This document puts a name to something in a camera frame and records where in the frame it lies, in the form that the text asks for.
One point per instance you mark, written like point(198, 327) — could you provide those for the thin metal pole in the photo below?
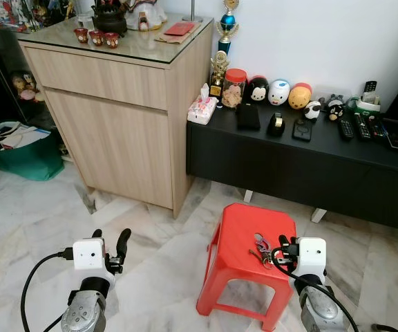
point(193, 10)

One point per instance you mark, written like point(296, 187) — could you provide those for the red plastic stool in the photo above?
point(237, 242)

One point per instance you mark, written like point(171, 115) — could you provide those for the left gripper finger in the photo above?
point(123, 242)
point(97, 234)

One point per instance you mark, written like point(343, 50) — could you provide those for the yellow bear toy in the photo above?
point(300, 97)

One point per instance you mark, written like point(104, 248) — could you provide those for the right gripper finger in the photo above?
point(284, 242)
point(273, 250)

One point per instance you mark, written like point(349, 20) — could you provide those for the white figurine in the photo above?
point(147, 15)

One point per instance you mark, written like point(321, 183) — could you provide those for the red envelope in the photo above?
point(179, 29)

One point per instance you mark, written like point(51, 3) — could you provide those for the black tape dispenser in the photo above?
point(276, 124)

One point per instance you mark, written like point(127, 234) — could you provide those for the green holder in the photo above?
point(368, 106)

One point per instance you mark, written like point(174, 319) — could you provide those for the white round toy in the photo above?
point(279, 93)

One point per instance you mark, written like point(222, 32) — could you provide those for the small black figurine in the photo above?
point(336, 109)

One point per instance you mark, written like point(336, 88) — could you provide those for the red-lidded cookie jar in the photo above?
point(233, 93)

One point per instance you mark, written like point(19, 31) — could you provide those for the black low console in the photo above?
point(289, 169)

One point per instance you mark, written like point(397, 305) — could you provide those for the light wood cabinet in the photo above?
point(116, 117)

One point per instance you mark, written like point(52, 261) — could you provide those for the black mouse-ear toy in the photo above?
point(257, 91)

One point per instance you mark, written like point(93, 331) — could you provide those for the black remote control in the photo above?
point(362, 127)
point(345, 128)
point(378, 128)

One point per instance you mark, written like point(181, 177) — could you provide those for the black teapot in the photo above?
point(109, 21)

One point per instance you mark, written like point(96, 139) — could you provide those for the blue and gold trophy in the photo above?
point(227, 26)

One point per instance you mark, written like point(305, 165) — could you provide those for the black wallet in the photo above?
point(249, 117)

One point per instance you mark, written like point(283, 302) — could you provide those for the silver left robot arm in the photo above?
point(85, 311)

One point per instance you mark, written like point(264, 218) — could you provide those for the pink tissue box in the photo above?
point(202, 111)

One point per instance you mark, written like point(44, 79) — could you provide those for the small panda figurine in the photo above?
point(312, 111)

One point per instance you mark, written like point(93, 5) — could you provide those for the small gold trophy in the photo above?
point(218, 69)

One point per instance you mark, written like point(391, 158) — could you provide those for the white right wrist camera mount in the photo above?
point(313, 256)

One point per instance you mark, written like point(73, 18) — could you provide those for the green bag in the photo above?
point(26, 162)

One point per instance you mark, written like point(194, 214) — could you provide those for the upright black remote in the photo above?
point(370, 87)

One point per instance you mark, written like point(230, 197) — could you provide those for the brown figurine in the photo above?
point(25, 86)

